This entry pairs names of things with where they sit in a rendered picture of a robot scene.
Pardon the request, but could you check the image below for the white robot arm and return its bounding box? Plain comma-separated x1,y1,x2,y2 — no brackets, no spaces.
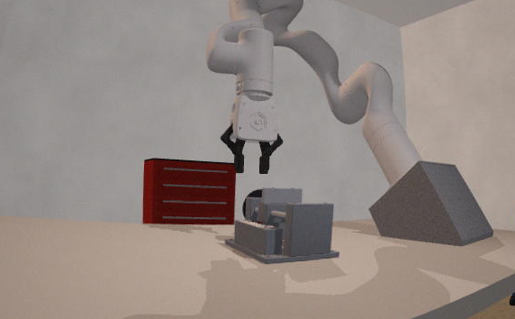
206,0,423,193

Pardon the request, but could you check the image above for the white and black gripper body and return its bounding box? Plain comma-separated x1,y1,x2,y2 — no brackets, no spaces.
230,93,277,143

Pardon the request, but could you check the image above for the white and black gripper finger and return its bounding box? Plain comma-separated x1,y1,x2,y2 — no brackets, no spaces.
221,123,245,173
259,134,283,174

